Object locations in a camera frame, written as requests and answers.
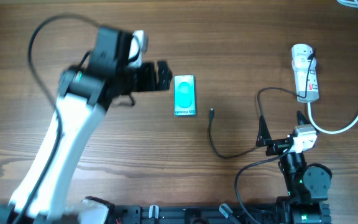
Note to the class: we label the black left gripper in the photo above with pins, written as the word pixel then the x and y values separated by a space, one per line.
pixel 147 84

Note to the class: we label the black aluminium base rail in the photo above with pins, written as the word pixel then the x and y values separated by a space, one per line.
pixel 273 213

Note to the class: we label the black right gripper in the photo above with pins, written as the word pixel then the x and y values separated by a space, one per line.
pixel 264 137

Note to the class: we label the teal Galaxy smartphone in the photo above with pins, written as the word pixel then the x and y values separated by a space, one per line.
pixel 184 95

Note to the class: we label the white power strip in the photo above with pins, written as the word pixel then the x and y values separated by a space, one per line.
pixel 304 67

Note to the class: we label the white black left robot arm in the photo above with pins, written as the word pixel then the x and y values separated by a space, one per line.
pixel 85 93

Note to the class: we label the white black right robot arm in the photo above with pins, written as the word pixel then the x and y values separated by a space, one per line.
pixel 307 184

